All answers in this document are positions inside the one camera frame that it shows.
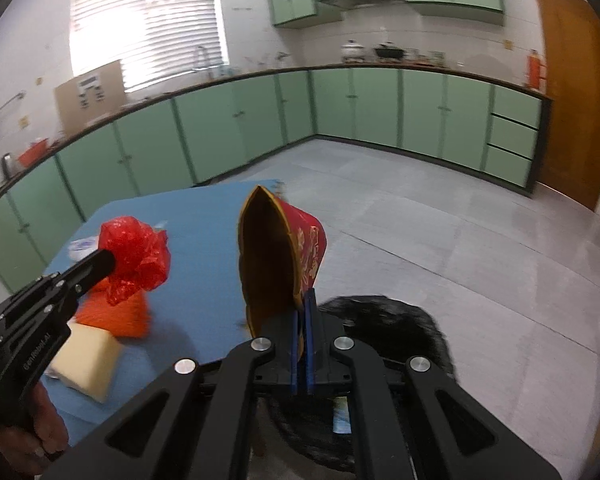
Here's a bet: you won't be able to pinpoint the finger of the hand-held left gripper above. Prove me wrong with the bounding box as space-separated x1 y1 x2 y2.
55 249 118 306

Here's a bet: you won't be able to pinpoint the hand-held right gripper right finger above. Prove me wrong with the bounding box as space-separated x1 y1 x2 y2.
302 287 563 480

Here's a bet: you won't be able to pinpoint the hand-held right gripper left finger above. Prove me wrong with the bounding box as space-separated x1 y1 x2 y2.
42 310 302 480

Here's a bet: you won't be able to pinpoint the red plastic bag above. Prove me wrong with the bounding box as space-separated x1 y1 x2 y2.
98 216 172 306

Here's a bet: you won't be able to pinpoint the orange mesh net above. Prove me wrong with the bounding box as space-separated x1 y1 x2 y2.
74 287 151 338

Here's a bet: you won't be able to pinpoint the black bagged trash bin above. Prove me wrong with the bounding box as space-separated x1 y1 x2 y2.
260 295 456 473

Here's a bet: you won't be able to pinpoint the red snack bag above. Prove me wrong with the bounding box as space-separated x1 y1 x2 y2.
237 185 328 343

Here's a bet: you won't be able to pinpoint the person's left hand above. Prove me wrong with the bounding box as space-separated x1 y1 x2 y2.
26 384 71 462

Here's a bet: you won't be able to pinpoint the white crumpled wrapper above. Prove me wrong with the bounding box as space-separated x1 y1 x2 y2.
67 237 101 261

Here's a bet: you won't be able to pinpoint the beige foam block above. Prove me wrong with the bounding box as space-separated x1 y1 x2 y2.
47 322 121 403

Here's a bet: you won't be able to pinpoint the blue tablecloth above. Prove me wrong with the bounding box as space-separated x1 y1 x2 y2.
40 178 341 461

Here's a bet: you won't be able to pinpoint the red pot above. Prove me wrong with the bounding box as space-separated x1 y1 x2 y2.
17 139 51 167

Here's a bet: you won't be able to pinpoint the brown cardboard box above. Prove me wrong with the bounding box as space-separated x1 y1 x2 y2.
54 59 127 137

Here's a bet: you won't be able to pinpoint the green lower kitchen cabinets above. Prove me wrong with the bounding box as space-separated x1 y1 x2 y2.
0 66 553 293

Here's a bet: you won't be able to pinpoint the white window blind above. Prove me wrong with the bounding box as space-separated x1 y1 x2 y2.
70 0 229 93

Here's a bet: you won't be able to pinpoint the black wok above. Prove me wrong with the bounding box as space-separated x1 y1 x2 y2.
372 42 406 61

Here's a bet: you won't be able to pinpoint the row of condiment jars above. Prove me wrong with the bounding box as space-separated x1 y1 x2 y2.
405 49 451 67

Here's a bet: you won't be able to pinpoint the orange thermos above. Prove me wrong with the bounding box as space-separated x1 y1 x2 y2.
525 50 546 90

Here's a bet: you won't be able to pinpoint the wooden door with handle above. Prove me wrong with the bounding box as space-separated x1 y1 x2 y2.
530 0 600 211

